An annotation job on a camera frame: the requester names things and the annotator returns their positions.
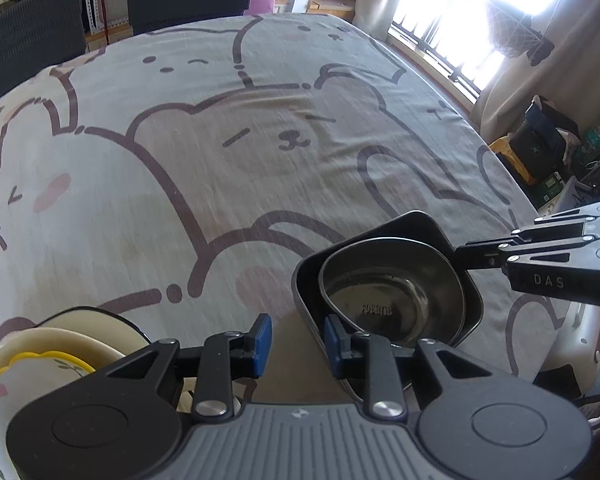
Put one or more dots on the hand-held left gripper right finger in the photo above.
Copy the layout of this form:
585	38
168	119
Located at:
332	345

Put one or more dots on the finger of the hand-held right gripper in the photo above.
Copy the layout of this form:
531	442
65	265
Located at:
565	219
485	255

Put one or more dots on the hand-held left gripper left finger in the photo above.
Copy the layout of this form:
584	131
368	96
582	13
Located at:
262	345

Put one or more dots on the large square steel tray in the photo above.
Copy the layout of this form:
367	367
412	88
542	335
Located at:
430	235

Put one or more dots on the round steel bowl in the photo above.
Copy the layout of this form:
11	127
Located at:
395	285

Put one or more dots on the white square plate black rim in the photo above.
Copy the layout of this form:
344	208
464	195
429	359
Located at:
100	322

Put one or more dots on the cream oval baking dish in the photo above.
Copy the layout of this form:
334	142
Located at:
45	342

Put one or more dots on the white floral bowl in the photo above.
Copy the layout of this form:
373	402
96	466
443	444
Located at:
40	375

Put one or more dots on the black bag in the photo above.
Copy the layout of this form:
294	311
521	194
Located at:
545	145

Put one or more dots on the beige curtain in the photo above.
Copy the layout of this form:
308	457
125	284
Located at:
570	95

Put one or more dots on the bear printed tablecloth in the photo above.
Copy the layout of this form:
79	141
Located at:
205	160

